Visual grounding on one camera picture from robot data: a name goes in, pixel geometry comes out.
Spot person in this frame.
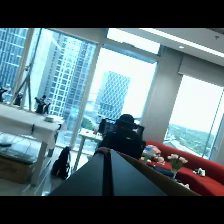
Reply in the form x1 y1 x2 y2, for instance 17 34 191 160
97 113 147 160

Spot red sofa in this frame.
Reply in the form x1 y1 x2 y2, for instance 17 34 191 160
143 139 224 197

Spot white table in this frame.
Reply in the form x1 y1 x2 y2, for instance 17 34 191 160
0 102 67 188

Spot white desk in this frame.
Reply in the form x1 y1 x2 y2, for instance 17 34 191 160
72 128 104 172

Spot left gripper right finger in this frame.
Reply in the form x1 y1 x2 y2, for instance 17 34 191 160
111 150 168 197

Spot flowers in vase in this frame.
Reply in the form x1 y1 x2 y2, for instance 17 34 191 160
166 153 189 181

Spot black backpack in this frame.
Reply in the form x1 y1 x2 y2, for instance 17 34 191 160
50 146 72 181

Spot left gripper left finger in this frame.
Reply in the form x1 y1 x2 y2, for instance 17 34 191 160
49 152 106 197

